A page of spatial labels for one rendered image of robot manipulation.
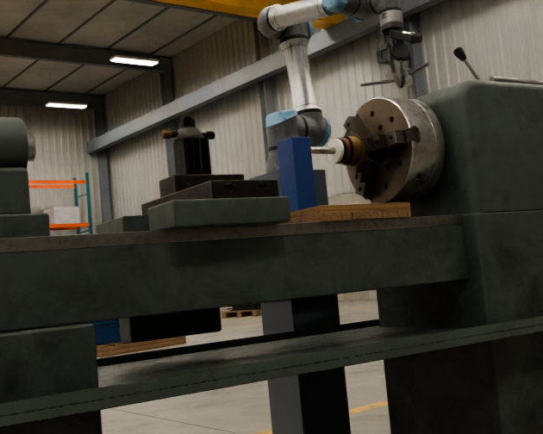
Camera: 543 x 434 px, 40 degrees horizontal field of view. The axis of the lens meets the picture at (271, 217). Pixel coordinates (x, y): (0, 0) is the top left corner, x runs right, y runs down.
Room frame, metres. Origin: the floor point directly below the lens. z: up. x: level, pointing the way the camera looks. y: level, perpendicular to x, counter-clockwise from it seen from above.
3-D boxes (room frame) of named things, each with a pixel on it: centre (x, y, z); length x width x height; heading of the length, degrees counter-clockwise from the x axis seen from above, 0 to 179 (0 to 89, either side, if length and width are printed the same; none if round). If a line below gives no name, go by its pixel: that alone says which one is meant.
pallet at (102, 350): (9.18, 1.89, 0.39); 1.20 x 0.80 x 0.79; 136
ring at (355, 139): (2.16, -0.24, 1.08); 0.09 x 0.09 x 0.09; 31
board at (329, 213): (2.11, -0.15, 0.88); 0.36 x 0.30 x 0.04; 31
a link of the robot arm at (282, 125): (2.71, -0.07, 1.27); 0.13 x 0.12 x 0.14; 131
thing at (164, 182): (2.00, 0.18, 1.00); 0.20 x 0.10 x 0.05; 121
